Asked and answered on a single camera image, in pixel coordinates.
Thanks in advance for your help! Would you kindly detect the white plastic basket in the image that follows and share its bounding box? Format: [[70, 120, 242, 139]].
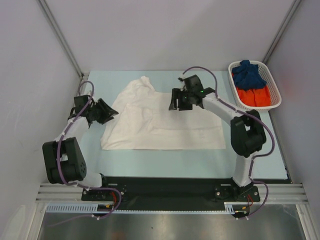
[[228, 60, 282, 112]]

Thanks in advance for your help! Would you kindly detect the aluminium front rail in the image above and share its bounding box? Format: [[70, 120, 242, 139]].
[[35, 183, 309, 205]]

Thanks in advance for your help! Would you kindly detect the left white cable duct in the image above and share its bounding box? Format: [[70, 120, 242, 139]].
[[46, 203, 115, 214]]

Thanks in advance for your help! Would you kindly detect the aluminium frame post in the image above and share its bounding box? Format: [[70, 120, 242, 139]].
[[36, 0, 84, 79], [262, 0, 304, 64]]

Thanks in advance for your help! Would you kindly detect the blue t shirt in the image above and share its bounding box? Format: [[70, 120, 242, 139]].
[[231, 60, 267, 91]]

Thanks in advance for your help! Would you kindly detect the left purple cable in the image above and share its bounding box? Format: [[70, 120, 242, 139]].
[[47, 80, 123, 227]]

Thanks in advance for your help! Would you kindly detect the right white cable duct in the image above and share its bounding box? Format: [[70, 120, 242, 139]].
[[224, 202, 250, 215]]

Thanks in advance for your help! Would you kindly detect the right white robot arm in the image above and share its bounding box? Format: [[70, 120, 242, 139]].
[[168, 74, 266, 202]]

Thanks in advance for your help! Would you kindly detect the left aluminium frame post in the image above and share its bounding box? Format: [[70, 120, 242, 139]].
[[36, 0, 84, 79]]

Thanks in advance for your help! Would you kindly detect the orange t shirt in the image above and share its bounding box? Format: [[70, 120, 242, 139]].
[[236, 86, 271, 107]]

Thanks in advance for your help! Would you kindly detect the right aluminium frame post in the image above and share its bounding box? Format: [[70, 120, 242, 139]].
[[262, 0, 304, 64]]

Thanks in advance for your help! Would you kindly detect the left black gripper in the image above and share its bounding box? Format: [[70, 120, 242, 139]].
[[88, 98, 119, 125]]

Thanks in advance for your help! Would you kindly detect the white t shirt red print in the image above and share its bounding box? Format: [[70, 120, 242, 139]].
[[100, 76, 226, 151]]

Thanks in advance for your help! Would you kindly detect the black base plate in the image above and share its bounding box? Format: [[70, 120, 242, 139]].
[[49, 175, 292, 211]]

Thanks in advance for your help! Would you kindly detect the white cable duct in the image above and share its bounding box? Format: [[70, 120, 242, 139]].
[[224, 202, 250, 215], [46, 203, 115, 214]]

